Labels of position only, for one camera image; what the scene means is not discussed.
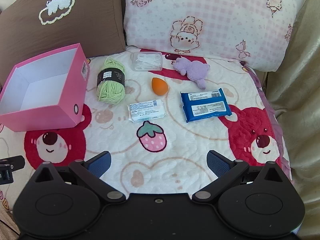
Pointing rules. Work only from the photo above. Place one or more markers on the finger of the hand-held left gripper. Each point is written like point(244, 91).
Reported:
point(10, 161)

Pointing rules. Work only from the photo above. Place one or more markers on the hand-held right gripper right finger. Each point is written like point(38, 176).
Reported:
point(217, 165)

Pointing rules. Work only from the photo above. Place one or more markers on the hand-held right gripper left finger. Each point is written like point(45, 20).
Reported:
point(100, 163)

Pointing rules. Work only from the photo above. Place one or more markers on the pink cardboard box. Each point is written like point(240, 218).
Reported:
point(45, 120)

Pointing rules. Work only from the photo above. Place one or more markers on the blue wipes packet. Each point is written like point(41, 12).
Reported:
point(205, 105)

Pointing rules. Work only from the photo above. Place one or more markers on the white wipes packet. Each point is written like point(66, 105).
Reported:
point(146, 111)

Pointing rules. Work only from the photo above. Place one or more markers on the green yarn skein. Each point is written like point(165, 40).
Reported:
point(110, 90)

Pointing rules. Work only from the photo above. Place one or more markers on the purple plush toy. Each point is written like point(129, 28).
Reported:
point(193, 71)

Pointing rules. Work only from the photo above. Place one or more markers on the clear floss pick box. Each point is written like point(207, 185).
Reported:
point(147, 61)

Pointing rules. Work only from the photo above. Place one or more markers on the printed bear blanket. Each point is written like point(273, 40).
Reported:
point(180, 140)

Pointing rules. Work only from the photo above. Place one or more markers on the orange makeup sponge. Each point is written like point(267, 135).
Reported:
point(159, 86)

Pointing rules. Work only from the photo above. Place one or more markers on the beige blanket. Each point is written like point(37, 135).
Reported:
point(300, 92)

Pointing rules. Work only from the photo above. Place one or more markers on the brown embroidered pillow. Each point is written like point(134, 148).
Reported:
point(75, 17)

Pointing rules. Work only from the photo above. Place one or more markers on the pink plaid rabbit pillow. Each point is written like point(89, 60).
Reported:
point(212, 10)

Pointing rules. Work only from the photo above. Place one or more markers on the tan headboard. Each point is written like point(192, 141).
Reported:
point(122, 5)

